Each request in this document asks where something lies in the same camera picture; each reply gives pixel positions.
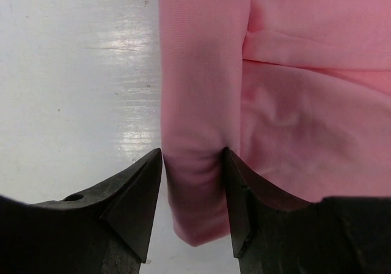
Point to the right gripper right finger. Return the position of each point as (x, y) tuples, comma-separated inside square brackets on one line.
[(273, 231)]

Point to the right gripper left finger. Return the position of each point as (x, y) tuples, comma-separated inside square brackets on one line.
[(103, 229)]

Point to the pink t shirt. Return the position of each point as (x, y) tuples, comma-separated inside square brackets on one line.
[(299, 89)]

